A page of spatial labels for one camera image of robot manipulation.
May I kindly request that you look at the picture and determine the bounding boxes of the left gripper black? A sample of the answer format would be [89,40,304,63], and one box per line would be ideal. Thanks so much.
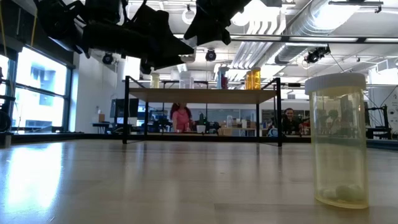
[81,4,195,75]

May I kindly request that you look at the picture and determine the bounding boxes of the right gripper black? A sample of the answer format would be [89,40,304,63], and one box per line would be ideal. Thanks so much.
[183,0,252,47]

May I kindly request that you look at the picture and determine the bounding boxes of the clear pill bottle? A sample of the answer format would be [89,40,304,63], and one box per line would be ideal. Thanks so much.
[179,71,195,90]
[179,54,197,65]

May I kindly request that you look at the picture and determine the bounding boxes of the blue bottle with red pills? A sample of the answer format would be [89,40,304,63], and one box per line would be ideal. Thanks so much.
[217,66,230,90]

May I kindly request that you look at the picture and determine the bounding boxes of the black computer monitor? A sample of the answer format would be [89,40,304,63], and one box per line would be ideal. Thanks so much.
[111,98,141,119]

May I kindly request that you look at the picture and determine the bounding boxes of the person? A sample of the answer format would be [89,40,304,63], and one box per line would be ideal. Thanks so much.
[281,108,308,136]
[169,102,195,133]

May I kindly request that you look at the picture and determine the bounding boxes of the large window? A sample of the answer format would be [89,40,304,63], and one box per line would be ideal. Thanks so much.
[12,46,74,131]

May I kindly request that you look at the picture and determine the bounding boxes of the black ceiling light track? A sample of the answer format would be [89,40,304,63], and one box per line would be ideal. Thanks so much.
[174,30,398,44]

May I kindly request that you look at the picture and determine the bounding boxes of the wooden shelf black metal frame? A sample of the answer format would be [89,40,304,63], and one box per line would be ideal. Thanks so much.
[122,75,283,147]

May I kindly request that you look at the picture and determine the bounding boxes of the silver ventilation duct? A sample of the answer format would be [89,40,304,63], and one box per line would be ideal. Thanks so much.
[275,0,346,65]

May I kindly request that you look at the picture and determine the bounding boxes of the black aluminium rig frame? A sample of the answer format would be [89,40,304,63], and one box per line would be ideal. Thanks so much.
[9,132,312,146]

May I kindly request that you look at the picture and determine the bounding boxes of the black machine frame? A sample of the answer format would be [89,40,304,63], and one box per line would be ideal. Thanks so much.
[366,105,393,140]

